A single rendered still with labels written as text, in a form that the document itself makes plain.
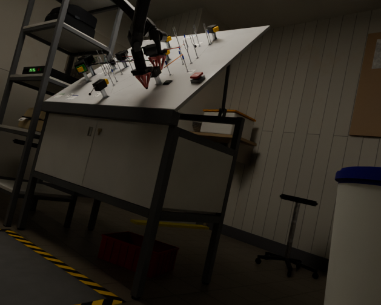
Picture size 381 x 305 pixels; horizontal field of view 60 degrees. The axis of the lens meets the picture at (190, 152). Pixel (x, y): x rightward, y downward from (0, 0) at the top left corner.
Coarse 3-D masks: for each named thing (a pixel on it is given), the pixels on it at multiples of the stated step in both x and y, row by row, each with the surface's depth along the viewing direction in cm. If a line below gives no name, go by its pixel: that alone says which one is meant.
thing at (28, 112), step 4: (28, 108) 248; (32, 108) 245; (28, 112) 244; (32, 112) 241; (44, 112) 237; (24, 116) 243; (28, 116) 242; (40, 116) 235; (44, 116) 238; (20, 120) 243; (24, 120) 240; (28, 120) 237; (40, 120) 236; (20, 124) 242; (24, 124) 239; (28, 124) 236; (40, 124) 236; (24, 128) 245; (36, 128) 234; (40, 128) 236; (40, 132) 247
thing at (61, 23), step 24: (72, 0) 282; (96, 0) 273; (24, 24) 264; (48, 24) 239; (72, 48) 286; (96, 48) 272; (48, 72) 228; (0, 120) 260; (24, 144) 225; (24, 168) 224; (24, 192) 230; (48, 192) 248; (72, 192) 258; (72, 216) 257
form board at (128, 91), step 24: (192, 48) 219; (216, 48) 203; (240, 48) 190; (96, 72) 243; (120, 72) 225; (168, 72) 195; (216, 72) 172; (120, 96) 186; (144, 96) 175; (168, 96) 165; (192, 96) 159
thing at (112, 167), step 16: (96, 128) 188; (112, 128) 180; (128, 128) 172; (144, 128) 165; (160, 128) 158; (96, 144) 185; (112, 144) 177; (128, 144) 169; (144, 144) 162; (160, 144) 156; (96, 160) 182; (112, 160) 174; (128, 160) 167; (144, 160) 160; (160, 160) 154; (96, 176) 180; (112, 176) 172; (128, 176) 165; (144, 176) 158; (112, 192) 170; (128, 192) 162; (144, 192) 156
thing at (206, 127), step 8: (208, 112) 388; (216, 112) 379; (232, 112) 364; (248, 120) 378; (200, 128) 391; (208, 128) 381; (216, 128) 373; (224, 128) 365; (232, 128) 359; (248, 128) 379; (248, 136) 381
